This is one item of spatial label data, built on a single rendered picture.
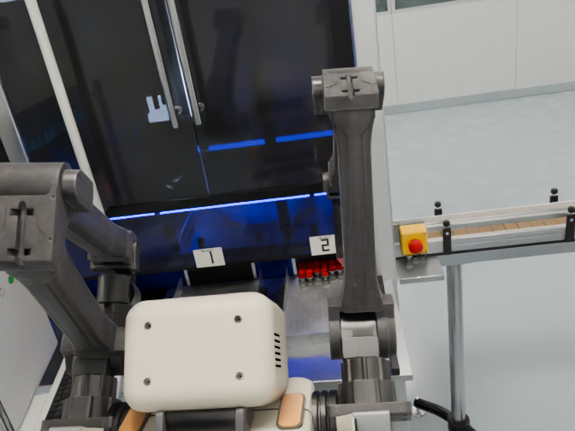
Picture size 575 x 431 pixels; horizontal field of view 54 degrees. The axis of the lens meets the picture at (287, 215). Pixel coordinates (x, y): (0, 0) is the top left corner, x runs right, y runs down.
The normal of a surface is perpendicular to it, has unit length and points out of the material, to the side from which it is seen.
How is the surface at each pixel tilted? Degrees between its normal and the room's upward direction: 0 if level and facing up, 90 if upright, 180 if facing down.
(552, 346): 0
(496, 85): 90
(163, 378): 47
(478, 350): 0
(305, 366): 0
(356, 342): 37
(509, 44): 90
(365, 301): 78
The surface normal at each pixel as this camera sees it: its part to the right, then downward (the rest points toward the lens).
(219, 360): -0.16, -0.28
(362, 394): -0.36, -0.42
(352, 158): -0.05, 0.24
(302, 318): -0.15, -0.89
